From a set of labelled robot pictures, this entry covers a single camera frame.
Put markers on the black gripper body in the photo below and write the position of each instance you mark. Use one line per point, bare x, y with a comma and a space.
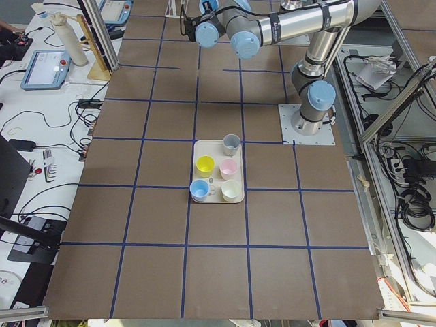
189, 30

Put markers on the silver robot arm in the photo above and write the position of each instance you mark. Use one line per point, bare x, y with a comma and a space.
325, 22
289, 5

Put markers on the grey plastic cup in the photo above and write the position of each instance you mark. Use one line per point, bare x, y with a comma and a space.
231, 144

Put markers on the yellow plastic cup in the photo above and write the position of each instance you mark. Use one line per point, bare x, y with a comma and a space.
205, 166

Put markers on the pink plastic cup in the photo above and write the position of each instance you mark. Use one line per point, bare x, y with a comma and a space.
228, 169

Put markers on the light blue plastic cup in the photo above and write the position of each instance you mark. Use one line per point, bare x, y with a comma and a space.
199, 190

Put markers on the cream plastic cup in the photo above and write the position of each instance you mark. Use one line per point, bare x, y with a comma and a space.
231, 190

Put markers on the blue teach pendant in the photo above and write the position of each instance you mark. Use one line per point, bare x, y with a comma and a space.
115, 12
47, 70

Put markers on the wooden stand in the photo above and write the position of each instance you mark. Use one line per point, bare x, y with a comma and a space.
100, 70

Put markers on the cream cylindrical bottle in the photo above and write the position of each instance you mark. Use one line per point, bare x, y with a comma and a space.
69, 39

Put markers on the cream plastic tray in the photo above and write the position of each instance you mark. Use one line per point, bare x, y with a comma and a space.
215, 150

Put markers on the hex key set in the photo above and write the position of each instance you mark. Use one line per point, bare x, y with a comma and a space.
49, 166

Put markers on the black power adapter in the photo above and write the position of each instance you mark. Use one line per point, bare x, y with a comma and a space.
23, 145

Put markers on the white wire rack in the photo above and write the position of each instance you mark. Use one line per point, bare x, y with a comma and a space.
174, 7

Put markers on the aluminium frame post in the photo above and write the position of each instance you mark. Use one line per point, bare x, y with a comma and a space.
100, 34

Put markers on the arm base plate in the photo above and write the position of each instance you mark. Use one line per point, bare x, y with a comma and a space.
323, 133

